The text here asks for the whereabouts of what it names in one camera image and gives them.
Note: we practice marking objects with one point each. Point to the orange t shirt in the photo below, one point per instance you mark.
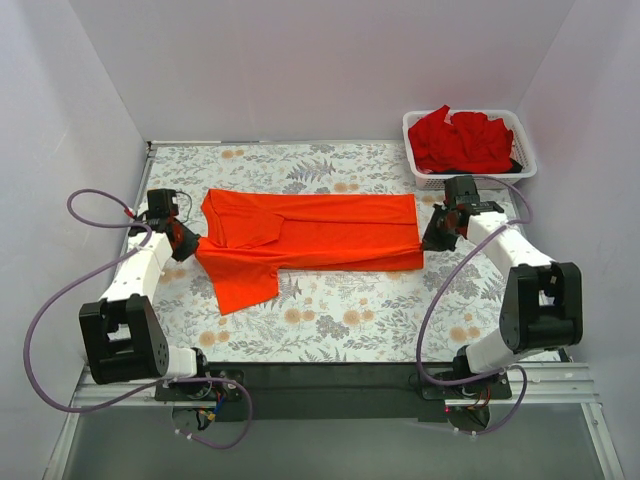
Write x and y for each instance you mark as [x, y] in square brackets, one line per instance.
[251, 237]

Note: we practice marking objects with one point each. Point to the black garment in basket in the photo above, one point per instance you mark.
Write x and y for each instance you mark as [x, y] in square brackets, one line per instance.
[490, 167]

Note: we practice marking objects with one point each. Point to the white plastic basket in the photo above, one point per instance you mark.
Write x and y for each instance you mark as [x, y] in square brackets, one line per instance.
[521, 151]

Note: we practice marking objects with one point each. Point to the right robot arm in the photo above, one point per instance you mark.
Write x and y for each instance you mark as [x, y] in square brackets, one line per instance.
[542, 306]

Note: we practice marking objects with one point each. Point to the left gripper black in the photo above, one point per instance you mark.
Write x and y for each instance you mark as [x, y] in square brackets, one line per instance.
[185, 244]

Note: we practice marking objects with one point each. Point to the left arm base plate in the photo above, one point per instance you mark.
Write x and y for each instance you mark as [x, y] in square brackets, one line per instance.
[214, 386]

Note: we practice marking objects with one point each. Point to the floral table mat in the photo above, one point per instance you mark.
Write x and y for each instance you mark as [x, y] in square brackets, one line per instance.
[321, 316]

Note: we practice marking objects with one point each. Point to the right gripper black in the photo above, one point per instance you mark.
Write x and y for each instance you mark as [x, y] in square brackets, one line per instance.
[436, 233]

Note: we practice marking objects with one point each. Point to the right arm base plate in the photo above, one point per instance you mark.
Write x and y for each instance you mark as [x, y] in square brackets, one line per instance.
[496, 387]

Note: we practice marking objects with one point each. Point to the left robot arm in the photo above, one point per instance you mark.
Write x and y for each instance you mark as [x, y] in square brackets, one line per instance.
[122, 335]

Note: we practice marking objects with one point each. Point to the aluminium frame rail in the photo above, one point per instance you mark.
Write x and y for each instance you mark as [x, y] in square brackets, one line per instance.
[539, 383]

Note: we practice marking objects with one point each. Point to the red shirts pile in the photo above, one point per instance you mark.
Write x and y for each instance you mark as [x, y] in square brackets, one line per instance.
[442, 138]

